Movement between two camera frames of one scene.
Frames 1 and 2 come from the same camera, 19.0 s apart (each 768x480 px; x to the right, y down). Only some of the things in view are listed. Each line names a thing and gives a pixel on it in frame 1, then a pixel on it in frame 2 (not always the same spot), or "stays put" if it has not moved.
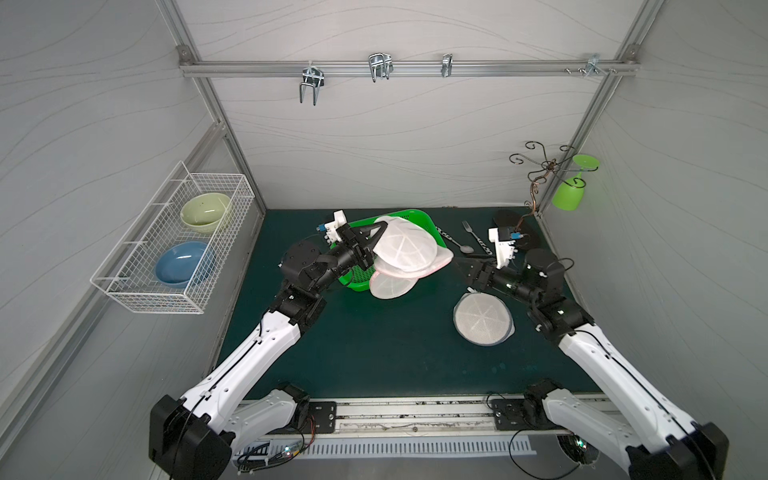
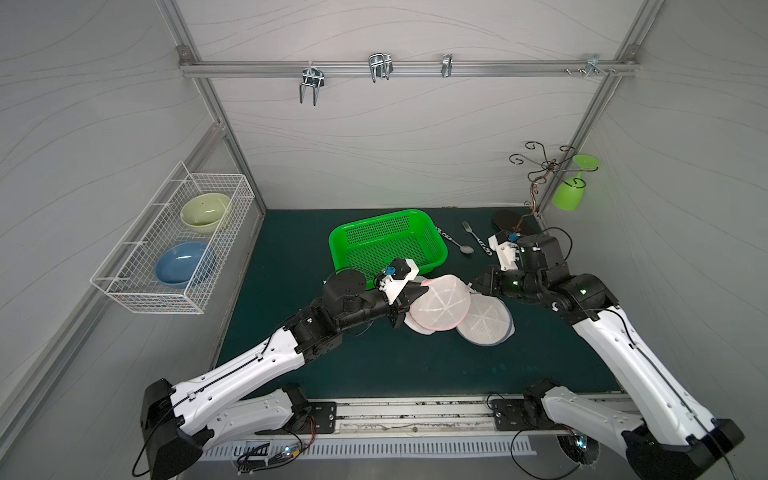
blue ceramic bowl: [176, 265] stays put
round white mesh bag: [404, 253] to [441, 306]
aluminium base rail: [517, 416] stays put
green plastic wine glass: [569, 193] stays put
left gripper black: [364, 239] to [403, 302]
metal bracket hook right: [592, 66] stays put
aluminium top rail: [415, 68] stays put
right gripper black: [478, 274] to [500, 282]
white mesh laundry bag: [482, 319] stays put
